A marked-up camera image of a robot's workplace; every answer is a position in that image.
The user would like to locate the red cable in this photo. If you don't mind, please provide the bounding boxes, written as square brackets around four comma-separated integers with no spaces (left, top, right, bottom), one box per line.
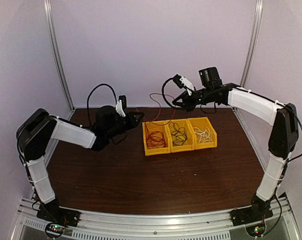
[145,129,167,150]
[136,92,177,126]

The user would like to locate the white cable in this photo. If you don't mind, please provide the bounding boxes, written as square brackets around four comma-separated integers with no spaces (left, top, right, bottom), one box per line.
[192,126,217,145]

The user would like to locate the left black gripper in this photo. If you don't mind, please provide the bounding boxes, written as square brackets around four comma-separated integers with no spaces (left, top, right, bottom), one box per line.
[106,111,145,139]

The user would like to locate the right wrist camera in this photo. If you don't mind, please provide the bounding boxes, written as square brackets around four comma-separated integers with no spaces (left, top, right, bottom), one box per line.
[173,74,196,96]

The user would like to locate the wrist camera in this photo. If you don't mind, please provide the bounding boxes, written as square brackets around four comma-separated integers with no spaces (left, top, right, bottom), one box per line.
[173,74,196,96]
[115,95,127,118]

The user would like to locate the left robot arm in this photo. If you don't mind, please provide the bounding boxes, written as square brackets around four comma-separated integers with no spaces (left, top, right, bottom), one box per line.
[16,105,145,222]

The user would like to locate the left black camera cable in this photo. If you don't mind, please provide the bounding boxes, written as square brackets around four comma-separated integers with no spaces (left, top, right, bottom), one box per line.
[87,83,117,126]

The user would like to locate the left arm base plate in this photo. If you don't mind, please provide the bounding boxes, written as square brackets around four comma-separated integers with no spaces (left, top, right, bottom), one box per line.
[36,208,80,227]

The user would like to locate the aluminium frame post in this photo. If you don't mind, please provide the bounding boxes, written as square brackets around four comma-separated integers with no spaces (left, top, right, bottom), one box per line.
[240,0,264,87]
[43,0,75,112]

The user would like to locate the front aluminium rail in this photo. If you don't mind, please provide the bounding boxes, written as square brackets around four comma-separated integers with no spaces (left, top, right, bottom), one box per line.
[10,197,302,240]

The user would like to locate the black camera cable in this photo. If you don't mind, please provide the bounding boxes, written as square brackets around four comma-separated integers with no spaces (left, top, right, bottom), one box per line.
[161,77,187,109]
[87,83,117,126]

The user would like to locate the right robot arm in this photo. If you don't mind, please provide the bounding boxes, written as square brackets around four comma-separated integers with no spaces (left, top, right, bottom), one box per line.
[171,67,299,221]

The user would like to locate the left aluminium frame post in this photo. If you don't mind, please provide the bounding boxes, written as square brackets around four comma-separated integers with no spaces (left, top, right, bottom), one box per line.
[43,0,75,112]

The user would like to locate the right aluminium frame post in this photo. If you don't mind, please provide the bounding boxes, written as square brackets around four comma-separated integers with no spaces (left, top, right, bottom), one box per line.
[240,0,264,87]

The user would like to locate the right black camera cable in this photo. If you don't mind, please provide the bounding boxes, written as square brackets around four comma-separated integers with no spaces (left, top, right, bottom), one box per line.
[161,77,187,109]

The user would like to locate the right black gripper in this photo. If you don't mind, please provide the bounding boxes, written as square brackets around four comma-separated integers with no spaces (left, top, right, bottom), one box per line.
[173,86,213,112]

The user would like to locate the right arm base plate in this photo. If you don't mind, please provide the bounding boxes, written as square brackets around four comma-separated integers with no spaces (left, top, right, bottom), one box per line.
[229,206,273,227]

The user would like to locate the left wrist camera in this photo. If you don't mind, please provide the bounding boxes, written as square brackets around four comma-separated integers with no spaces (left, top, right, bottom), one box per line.
[115,95,127,118]

